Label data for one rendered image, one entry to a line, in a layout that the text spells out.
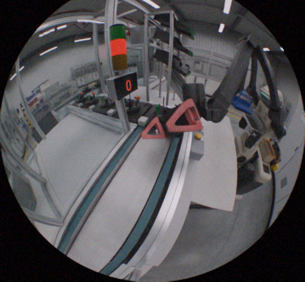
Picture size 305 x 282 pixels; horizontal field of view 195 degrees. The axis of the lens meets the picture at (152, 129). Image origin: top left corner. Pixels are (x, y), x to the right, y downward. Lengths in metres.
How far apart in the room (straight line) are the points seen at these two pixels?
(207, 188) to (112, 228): 0.44
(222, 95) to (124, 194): 0.48
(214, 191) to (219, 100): 0.41
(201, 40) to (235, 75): 8.88
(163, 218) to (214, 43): 9.31
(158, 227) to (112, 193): 0.21
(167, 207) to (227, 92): 0.41
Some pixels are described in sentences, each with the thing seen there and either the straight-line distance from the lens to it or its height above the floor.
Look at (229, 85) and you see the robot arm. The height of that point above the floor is 1.25.
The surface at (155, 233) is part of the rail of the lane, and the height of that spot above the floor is 0.95.
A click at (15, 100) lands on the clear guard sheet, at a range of 0.26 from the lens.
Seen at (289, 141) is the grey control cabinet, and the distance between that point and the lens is 3.29.
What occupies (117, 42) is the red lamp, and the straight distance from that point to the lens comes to 0.32.
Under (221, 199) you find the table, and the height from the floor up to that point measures 0.86.
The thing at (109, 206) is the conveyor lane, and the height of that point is 0.92.
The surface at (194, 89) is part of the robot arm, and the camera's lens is 0.28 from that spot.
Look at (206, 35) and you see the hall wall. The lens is 9.36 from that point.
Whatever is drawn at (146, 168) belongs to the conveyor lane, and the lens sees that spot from 0.39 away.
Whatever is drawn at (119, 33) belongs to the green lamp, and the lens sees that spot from 0.32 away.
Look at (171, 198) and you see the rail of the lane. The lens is 0.34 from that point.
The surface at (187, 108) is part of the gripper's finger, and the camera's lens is 0.18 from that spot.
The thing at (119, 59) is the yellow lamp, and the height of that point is 1.29.
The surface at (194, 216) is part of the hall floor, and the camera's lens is 1.41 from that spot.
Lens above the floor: 1.28
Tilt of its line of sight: 44 degrees down
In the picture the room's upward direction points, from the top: straight up
